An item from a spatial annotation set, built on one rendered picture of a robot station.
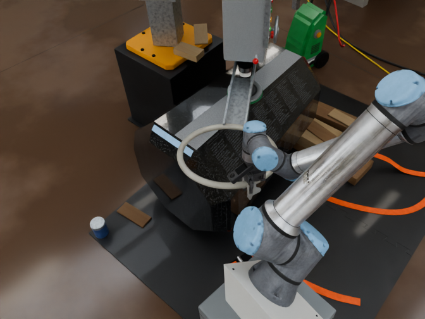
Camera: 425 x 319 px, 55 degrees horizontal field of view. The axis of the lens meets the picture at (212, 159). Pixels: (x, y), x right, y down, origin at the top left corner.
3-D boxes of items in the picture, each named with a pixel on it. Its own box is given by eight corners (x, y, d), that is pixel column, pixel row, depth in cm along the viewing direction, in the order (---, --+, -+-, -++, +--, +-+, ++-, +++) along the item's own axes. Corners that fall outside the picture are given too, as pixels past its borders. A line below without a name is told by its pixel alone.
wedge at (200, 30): (193, 30, 314) (193, 24, 310) (207, 28, 314) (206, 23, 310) (195, 45, 301) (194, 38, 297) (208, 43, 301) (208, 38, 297)
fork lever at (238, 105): (234, 35, 251) (234, 29, 247) (266, 37, 248) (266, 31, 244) (216, 128, 217) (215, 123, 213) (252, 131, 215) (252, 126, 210)
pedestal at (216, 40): (127, 119, 365) (107, 49, 309) (178, 82, 397) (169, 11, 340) (181, 154, 336) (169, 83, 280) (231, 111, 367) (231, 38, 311)
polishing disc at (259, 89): (237, 76, 261) (237, 75, 260) (267, 85, 254) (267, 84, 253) (221, 96, 249) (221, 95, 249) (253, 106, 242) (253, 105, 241)
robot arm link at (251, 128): (246, 132, 157) (240, 118, 164) (245, 158, 164) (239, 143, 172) (270, 130, 158) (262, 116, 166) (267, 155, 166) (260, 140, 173)
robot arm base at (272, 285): (299, 306, 151) (315, 286, 149) (272, 309, 137) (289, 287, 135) (267, 268, 163) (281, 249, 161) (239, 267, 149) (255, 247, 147)
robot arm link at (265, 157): (288, 161, 153) (277, 142, 162) (266, 149, 147) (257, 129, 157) (271, 178, 157) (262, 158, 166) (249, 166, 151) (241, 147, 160)
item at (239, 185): (190, 123, 221) (189, 118, 219) (281, 131, 213) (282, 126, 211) (165, 183, 183) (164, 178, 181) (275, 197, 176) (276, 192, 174)
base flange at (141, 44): (123, 47, 310) (122, 42, 306) (169, 19, 333) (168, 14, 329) (169, 72, 287) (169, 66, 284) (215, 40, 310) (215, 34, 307)
